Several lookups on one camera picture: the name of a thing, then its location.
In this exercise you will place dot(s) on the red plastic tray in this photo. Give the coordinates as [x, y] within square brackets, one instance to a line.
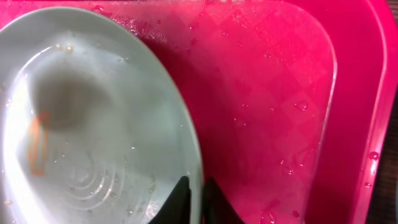
[290, 100]

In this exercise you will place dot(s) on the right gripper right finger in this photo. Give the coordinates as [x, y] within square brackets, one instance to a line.
[216, 207]

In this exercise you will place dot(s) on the pale green plate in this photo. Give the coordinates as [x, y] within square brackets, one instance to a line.
[93, 128]

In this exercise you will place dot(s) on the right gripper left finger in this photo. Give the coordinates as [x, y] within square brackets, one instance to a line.
[176, 209]

